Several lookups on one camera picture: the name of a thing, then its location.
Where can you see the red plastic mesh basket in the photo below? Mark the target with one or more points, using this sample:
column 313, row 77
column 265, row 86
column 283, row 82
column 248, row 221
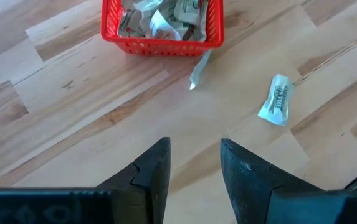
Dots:
column 165, row 48

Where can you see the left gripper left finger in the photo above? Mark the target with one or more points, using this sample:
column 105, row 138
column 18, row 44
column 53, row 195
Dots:
column 147, row 193

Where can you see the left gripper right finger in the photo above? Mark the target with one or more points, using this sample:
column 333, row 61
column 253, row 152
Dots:
column 246, row 186

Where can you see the clear packet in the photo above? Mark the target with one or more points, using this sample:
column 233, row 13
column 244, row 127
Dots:
column 276, row 101

